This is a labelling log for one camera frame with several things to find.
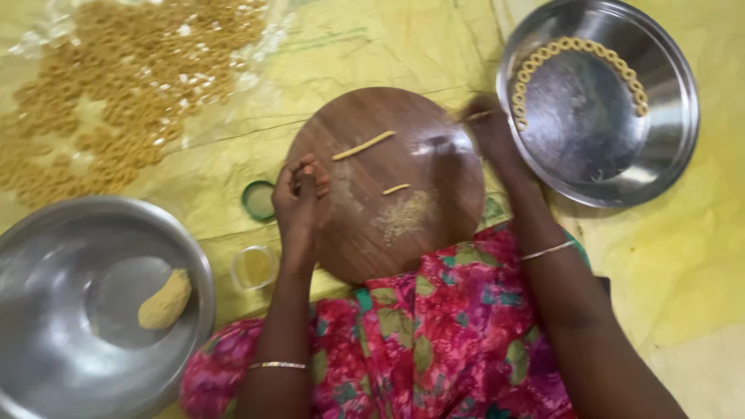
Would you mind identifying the small clear jar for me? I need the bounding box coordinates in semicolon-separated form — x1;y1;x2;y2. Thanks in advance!
230;245;279;292

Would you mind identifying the yellow floor sheet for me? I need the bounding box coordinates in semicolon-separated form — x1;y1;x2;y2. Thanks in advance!
0;0;745;419

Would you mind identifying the row of dough rings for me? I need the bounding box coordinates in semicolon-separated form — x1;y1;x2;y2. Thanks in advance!
511;36;650;132

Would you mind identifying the gold right bangle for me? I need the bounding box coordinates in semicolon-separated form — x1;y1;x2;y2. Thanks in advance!
520;240;577;262

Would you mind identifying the clear plastic sheet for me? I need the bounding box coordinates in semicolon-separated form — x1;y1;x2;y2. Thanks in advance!
0;0;303;175

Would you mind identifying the steel bowl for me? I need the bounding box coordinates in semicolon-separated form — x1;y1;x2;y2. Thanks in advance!
0;196;217;419

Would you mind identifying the yellow dough lump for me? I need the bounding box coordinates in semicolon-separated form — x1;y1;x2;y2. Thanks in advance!
137;268;193;331

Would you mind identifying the round wooden board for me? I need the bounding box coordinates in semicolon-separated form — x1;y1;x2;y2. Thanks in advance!
285;87;486;285

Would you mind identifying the pink floral dress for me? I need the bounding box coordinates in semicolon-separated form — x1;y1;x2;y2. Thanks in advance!
179;221;611;419

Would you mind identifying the person's right hand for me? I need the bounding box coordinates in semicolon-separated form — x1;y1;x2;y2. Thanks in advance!
460;96;527;182

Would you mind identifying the heap of dough rings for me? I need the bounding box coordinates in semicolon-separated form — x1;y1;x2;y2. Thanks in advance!
0;0;271;207

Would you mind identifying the green jar lid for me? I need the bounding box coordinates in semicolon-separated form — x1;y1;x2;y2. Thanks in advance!
241;180;277;223

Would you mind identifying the person's left hand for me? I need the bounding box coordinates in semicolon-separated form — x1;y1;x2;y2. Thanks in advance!
271;154;331;273

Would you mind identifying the long dough stick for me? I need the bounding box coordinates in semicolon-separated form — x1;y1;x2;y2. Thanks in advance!
331;130;397;162

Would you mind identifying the flour dusting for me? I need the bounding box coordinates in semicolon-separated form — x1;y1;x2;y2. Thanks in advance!
372;190;438;245

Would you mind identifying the steel plate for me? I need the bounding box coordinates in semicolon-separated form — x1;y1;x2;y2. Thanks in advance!
496;0;701;209

